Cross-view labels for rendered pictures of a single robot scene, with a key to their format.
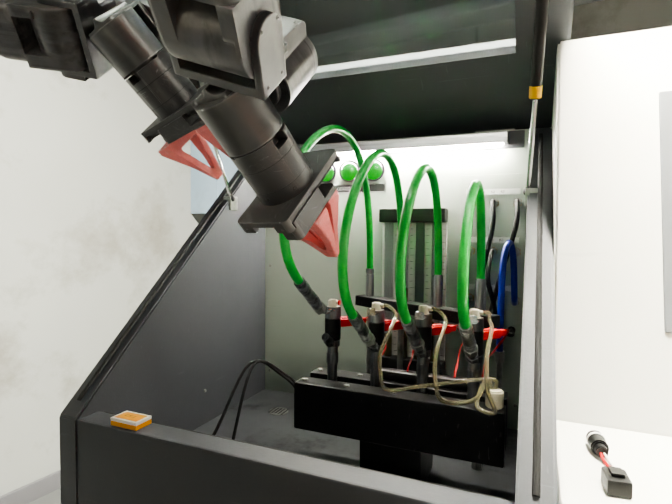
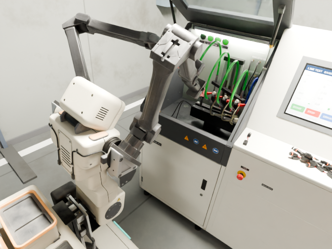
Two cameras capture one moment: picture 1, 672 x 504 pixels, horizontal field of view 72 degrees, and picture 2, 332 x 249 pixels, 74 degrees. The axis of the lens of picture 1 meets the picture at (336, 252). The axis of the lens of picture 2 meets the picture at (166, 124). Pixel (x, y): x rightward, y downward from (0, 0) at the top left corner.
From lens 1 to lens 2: 79 cm
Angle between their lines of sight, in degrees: 34
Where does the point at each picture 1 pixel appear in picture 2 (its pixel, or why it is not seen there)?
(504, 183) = (264, 57)
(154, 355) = not seen: hidden behind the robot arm
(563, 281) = (259, 99)
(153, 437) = (161, 115)
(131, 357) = not seen: hidden behind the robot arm
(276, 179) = (193, 90)
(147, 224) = (139, 11)
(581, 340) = (258, 112)
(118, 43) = not seen: hidden behind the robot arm
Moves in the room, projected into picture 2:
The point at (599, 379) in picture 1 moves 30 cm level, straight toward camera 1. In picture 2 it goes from (258, 121) to (235, 143)
